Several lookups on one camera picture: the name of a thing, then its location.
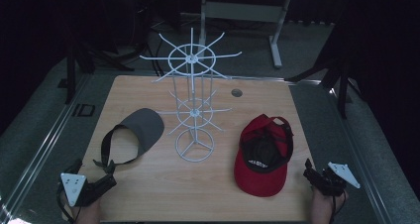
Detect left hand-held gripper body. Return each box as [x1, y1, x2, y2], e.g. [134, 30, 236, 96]
[59, 172, 107, 208]

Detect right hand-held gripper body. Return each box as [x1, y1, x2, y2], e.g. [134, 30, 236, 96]
[313, 162, 362, 197]

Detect red baseball cap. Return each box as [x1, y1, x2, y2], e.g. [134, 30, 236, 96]
[233, 113, 295, 198]

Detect grey sun visor cap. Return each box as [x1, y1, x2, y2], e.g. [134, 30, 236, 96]
[93, 107, 165, 175]

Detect white wire hat rack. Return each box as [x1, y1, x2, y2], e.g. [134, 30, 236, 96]
[139, 27, 243, 164]

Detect person's right hand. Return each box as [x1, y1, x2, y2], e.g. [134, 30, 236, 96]
[311, 187, 350, 224]

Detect person's left hand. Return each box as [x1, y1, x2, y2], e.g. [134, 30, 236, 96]
[70, 197, 102, 224]

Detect black metal stand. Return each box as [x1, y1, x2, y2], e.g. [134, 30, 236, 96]
[63, 42, 135, 105]
[285, 29, 355, 119]

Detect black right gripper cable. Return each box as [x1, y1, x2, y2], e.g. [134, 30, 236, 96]
[331, 190, 349, 218]

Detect metal floor rail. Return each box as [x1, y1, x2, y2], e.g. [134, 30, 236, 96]
[286, 78, 394, 224]
[0, 74, 91, 224]

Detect black rectangular floor bracket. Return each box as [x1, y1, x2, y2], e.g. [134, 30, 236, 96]
[71, 103, 96, 117]

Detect black floor cables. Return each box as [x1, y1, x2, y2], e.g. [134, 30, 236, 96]
[145, 19, 166, 77]

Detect white metal desk frame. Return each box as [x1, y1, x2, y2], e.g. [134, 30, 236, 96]
[197, 0, 295, 69]

